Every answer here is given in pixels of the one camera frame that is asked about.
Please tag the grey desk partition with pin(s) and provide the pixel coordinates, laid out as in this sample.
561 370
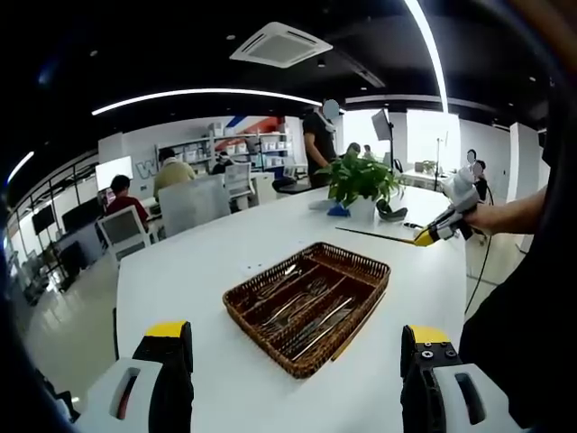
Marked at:
194 205

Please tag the steel table knife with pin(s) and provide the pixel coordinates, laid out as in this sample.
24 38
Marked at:
315 340
333 315
345 302

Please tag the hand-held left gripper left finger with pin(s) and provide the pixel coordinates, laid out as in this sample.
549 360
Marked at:
171 383

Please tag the linear ceiling light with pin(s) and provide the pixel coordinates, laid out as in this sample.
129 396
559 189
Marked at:
22 164
203 91
439 67

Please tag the person's right hand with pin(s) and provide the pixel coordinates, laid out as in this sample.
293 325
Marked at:
482 221

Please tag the white mesh office chair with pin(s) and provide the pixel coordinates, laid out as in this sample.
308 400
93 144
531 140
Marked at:
237 173

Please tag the steel spoon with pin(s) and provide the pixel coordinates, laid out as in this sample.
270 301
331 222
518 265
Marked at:
288 273
270 288

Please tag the white frame office chair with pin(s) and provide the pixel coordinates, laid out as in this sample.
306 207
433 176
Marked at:
121 230

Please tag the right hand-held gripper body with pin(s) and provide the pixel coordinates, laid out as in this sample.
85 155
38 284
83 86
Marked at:
462 189

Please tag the brown wicker utensil storage tray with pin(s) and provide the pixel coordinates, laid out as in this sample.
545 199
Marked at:
356 270

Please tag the green potted plant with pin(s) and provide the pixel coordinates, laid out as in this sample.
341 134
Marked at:
360 180

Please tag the black monitor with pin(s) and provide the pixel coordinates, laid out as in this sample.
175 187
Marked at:
81 214

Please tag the black television on stand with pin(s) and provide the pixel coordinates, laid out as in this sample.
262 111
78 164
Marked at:
43 220

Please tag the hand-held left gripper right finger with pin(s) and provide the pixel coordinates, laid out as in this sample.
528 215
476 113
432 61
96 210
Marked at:
424 388

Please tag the shelf with white boxes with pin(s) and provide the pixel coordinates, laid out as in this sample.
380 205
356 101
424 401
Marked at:
275 146

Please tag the small blue object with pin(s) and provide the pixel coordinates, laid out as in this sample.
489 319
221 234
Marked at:
338 211

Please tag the small black device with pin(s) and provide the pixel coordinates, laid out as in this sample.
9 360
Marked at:
412 224

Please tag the white display screen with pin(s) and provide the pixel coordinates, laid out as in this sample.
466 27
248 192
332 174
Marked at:
112 171

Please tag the person's black clothing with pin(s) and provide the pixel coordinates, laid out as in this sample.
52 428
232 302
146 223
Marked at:
532 338

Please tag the black office chair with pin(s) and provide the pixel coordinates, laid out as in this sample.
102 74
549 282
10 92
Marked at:
293 186

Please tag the light panel on tripod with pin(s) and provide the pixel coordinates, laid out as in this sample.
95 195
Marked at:
381 124

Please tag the ceiling air conditioner unit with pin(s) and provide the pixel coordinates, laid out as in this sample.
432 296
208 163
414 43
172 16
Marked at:
279 45

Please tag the black curved headset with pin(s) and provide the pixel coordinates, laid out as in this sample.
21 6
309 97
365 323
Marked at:
396 215

